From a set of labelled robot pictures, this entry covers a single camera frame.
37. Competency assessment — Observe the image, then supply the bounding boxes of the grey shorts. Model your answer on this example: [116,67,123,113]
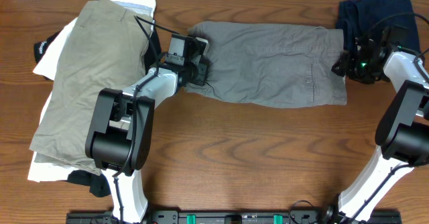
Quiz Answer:
[185,21,347,108]

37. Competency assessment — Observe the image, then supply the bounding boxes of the black garment with logo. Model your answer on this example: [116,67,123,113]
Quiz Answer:
[33,0,163,198]

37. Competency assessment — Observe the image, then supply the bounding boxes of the khaki folded shorts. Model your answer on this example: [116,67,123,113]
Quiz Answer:
[29,0,154,176]

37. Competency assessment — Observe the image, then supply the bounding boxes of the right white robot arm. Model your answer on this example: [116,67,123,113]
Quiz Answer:
[321,46,428,223]

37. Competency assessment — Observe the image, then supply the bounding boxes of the dark navy folded garment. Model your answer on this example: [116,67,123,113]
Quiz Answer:
[336,0,420,52]

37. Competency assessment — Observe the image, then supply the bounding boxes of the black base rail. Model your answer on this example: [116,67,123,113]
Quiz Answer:
[66,211,402,224]

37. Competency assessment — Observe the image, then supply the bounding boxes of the light blue folded garment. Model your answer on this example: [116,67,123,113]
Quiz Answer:
[111,0,156,23]

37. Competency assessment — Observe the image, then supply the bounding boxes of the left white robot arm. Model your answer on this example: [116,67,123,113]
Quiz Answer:
[85,56,209,223]

